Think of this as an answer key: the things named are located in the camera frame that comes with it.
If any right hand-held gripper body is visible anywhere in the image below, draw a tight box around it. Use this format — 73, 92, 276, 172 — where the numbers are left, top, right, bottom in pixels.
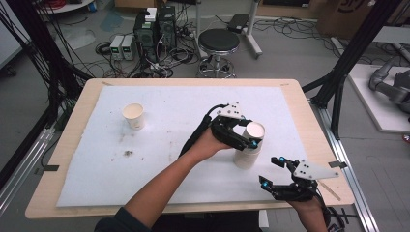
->
272, 159, 340, 203

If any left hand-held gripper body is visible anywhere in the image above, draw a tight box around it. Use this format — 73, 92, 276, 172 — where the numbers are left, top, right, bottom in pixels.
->
210, 101, 247, 143

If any stack of paper cups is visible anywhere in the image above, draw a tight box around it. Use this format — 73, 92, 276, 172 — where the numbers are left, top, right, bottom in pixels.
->
233, 141, 262, 170

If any person's left hand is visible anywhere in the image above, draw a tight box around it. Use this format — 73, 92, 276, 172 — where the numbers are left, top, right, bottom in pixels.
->
192, 127, 234, 162

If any person's right hand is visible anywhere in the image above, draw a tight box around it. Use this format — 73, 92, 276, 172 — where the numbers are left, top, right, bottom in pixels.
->
286, 196, 325, 217

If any black tape piece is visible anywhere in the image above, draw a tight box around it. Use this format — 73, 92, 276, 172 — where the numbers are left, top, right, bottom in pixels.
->
328, 159, 348, 169
34, 164, 61, 176

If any thin wooden stick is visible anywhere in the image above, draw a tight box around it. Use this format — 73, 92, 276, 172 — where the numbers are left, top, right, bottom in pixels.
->
318, 180, 342, 202

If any white foam mat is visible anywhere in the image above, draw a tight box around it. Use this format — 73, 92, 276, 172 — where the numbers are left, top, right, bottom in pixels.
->
56, 85, 306, 208

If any black round stool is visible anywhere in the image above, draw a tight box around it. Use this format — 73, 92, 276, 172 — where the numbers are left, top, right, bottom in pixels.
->
196, 28, 242, 79

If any person's dark clothing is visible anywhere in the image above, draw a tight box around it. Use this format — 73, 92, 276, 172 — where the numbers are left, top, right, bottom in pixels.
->
94, 207, 263, 232

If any white base board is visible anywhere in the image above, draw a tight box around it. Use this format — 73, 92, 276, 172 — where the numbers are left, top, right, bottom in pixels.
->
347, 63, 410, 134

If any black flat device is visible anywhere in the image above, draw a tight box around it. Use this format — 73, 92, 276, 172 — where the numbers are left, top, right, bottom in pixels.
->
226, 14, 250, 34

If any black computer tower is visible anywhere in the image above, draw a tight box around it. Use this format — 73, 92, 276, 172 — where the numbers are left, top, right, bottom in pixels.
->
158, 5, 178, 49
133, 11, 160, 64

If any grey power supply unit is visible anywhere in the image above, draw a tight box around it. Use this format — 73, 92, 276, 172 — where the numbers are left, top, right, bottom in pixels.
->
121, 34, 138, 61
109, 34, 125, 61

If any small white box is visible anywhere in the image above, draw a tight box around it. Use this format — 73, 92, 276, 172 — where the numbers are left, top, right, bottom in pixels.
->
144, 7, 159, 23

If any cardboard box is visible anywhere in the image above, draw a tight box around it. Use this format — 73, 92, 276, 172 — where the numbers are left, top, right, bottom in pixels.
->
317, 0, 410, 40

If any wooden table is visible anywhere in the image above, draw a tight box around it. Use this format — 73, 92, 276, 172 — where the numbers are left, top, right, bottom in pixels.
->
24, 77, 356, 220

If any grey tabletop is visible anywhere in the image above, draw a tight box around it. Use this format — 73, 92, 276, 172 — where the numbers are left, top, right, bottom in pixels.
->
372, 25, 410, 44

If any white round tabletop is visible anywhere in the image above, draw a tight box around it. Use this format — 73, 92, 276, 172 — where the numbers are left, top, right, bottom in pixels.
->
37, 0, 96, 15

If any white panel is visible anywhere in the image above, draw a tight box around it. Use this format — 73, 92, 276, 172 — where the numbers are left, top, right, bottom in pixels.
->
0, 0, 32, 71

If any right hand-held gripper cable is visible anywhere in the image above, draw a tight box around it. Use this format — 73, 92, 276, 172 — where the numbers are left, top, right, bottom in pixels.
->
313, 188, 346, 232

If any aluminium rail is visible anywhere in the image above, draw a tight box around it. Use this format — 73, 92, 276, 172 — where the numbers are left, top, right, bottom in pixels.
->
0, 127, 56, 216
308, 100, 381, 232

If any tangle of black cables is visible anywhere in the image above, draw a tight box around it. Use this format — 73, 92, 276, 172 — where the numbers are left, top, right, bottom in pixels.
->
95, 40, 201, 79
254, 17, 337, 54

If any black metal frame with cables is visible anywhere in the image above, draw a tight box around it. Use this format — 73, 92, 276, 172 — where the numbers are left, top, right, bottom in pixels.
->
0, 0, 95, 191

